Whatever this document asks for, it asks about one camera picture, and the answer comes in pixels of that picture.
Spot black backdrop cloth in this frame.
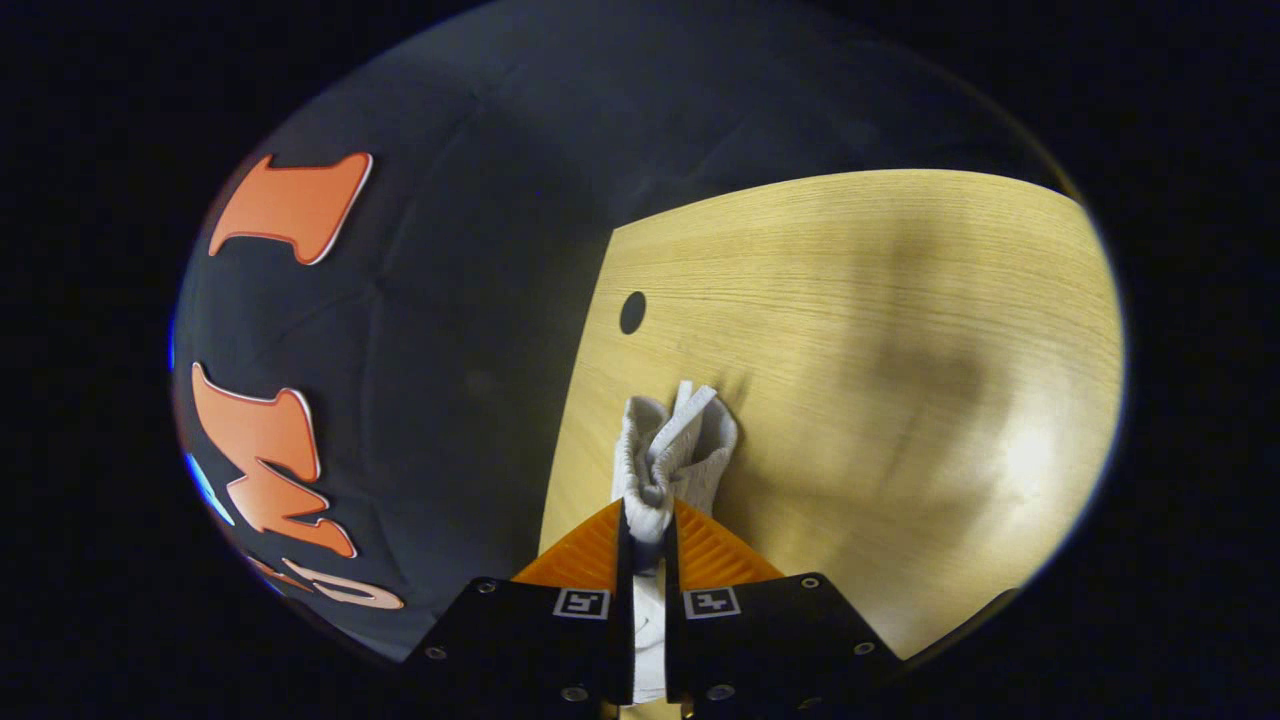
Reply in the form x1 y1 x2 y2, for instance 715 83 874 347
170 0 1086 666

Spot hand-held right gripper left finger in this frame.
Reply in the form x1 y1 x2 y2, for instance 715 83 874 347
400 497 636 706

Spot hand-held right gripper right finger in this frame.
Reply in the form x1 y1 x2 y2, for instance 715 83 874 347
665 497 906 706

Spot white jeans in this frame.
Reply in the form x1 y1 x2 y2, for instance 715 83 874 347
610 380 741 704

